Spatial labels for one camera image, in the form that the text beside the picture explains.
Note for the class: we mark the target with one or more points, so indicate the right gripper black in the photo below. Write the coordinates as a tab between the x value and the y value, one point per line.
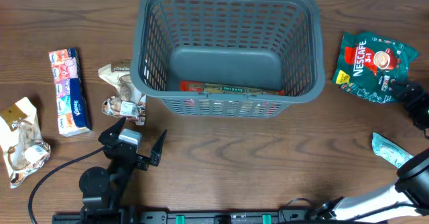
415	104

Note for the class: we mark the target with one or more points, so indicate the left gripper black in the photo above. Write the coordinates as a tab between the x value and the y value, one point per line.
141	157

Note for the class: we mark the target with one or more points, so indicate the green Nescafe coffee bag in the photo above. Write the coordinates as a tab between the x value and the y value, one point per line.
368	64

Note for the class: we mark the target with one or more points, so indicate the light teal small packet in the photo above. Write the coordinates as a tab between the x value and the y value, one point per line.
389	151

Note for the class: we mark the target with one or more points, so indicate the orange red noodle packet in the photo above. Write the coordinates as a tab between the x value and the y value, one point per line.
204	87

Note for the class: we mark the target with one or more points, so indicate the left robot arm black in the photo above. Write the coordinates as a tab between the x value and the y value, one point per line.
102	188

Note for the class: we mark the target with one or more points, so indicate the beige mushroom snack bag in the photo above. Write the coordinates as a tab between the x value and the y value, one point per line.
129	102

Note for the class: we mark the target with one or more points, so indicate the Kleenex tissue multipack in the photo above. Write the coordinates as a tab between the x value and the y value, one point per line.
72	108

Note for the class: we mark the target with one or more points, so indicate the beige snack bag far left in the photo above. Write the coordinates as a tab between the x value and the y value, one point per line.
24	150

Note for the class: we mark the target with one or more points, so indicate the grey plastic basket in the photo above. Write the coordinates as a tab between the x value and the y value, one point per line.
265	44

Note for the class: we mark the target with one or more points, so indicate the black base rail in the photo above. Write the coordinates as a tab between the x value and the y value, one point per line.
291	216

